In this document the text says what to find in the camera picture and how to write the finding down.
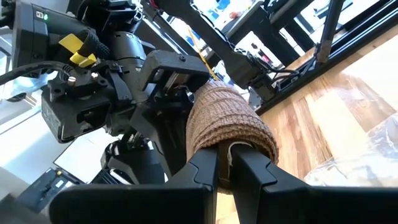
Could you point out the clear plastic bag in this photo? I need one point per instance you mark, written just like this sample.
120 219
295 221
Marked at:
357 165

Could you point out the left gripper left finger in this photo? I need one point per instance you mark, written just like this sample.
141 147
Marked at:
133 205

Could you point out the black flat electronic device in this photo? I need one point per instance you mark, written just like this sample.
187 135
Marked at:
46 189

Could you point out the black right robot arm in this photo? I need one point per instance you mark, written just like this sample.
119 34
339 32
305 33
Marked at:
211 34

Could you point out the tan elastic bandage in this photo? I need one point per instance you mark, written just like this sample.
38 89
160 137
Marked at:
224 115

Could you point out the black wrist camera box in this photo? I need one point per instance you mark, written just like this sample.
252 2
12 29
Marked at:
74 115

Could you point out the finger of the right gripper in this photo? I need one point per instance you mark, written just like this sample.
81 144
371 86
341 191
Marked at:
164 137

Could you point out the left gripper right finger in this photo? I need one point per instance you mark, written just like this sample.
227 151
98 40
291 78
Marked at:
311 205

